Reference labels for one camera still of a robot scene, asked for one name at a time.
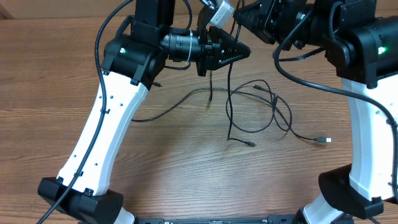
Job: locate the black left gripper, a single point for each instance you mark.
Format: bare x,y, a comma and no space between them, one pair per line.
209,55

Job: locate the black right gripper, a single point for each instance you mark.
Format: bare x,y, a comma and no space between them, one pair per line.
270,17

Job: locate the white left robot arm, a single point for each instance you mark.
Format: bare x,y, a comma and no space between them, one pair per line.
127,68

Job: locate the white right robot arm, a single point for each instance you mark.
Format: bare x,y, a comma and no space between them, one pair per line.
363,50

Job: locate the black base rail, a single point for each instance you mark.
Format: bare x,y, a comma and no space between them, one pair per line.
270,219

